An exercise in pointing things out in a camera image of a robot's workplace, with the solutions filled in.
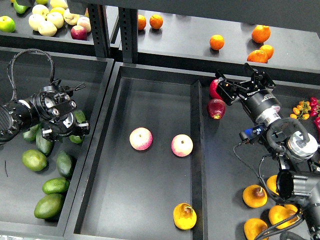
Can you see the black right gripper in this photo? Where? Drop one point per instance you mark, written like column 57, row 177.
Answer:
column 258, row 102

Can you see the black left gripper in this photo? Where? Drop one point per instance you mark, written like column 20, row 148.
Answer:
column 63, row 127

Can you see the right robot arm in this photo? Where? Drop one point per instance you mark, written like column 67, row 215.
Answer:
column 287, row 141

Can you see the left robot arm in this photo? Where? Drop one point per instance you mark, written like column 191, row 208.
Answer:
column 52, row 106

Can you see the dark avocado top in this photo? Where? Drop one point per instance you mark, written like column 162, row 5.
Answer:
column 80, row 116

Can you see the dark avocado upright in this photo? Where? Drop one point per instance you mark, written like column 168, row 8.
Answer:
column 44, row 146

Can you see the dark avocado by bin edge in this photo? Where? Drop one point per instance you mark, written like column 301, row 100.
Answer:
column 64, row 165

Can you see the dark avocado far left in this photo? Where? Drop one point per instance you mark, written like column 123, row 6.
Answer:
column 30, row 135

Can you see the green avocado round left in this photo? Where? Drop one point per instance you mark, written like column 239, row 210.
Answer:
column 34, row 160

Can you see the green avocado bottom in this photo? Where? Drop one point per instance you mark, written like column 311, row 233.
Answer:
column 49, row 206

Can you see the pale yellow pear front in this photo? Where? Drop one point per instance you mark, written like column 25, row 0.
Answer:
column 47, row 28

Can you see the pale yellow pear right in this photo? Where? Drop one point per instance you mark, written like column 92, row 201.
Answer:
column 70, row 18

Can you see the pale yellow pear centre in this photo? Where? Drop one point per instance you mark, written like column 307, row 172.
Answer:
column 56, row 18

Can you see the pale yellow pear left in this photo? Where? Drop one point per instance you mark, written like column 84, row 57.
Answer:
column 34, row 21

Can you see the yellow pear with brown top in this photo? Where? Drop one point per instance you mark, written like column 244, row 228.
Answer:
column 254, row 196

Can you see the orange front right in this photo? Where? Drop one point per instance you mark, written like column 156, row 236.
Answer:
column 258, row 56

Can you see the bright red apple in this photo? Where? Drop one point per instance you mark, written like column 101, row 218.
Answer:
column 212, row 89

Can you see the orange behind front one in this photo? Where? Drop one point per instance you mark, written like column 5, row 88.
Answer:
column 268, row 49

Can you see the dark red apple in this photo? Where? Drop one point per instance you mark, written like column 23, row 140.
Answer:
column 216, row 108

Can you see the orange on shelf middle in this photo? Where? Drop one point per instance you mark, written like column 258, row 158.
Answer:
column 216, row 42

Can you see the orange on shelf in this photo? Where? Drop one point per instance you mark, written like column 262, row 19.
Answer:
column 216, row 42
column 156, row 21

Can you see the large orange top right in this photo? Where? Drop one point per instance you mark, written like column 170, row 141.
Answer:
column 261, row 33

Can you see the black left bin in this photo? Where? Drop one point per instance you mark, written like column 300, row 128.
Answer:
column 21, row 188

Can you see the black bin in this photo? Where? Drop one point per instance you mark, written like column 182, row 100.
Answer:
column 128, row 194
column 21, row 188

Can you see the orange cherry tomato bunch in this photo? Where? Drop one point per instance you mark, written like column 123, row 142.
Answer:
column 301, row 111

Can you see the red cherry tomato bunch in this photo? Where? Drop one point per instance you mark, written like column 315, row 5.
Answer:
column 314, row 103

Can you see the pink apple left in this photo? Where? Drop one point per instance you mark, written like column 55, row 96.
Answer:
column 140, row 138

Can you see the pink apple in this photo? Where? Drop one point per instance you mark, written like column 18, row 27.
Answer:
column 182, row 145
column 140, row 138

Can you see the red chili pepper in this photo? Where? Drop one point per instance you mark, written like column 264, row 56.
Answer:
column 317, row 125

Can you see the pink apple right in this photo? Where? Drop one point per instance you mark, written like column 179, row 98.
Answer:
column 182, row 145

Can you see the red apple on shelf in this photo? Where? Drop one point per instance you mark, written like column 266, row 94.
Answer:
column 78, row 33

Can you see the orange on shelf left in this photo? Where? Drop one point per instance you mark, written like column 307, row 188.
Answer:
column 156, row 21

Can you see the black middle bin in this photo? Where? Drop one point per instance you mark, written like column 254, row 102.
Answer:
column 128, row 194

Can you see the pink peach on shelf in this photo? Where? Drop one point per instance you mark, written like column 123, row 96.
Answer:
column 84, row 22

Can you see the black bin divider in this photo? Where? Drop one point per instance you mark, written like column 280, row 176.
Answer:
column 198, row 176

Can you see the black shelf post left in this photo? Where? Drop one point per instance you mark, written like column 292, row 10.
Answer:
column 99, row 30

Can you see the black shelf post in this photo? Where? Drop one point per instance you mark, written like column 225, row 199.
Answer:
column 99, row 30
column 128, row 22

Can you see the black shelf post right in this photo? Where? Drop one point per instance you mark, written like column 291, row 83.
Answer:
column 128, row 22

